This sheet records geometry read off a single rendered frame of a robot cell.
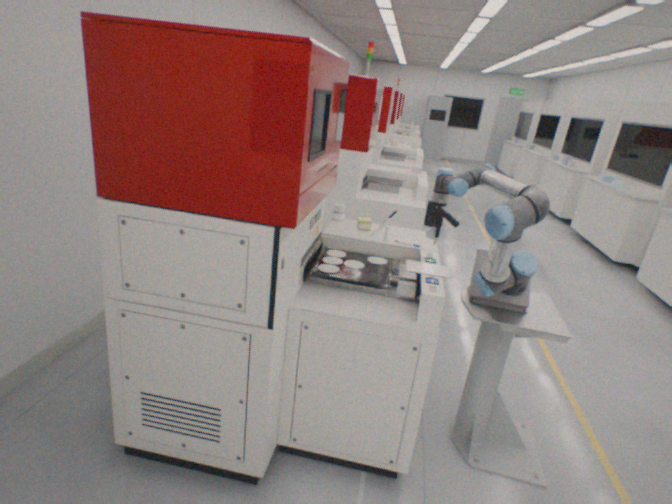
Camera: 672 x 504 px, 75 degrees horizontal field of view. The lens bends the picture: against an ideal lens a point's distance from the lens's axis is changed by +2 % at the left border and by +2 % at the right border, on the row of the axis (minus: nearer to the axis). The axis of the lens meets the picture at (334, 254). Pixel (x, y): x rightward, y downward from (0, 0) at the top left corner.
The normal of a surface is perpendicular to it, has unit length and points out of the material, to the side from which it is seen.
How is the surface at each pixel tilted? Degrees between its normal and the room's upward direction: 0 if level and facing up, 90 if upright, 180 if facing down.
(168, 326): 90
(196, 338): 90
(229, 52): 90
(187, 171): 90
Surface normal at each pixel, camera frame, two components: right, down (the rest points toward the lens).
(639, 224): -0.18, 0.33
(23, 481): 0.11, -0.93
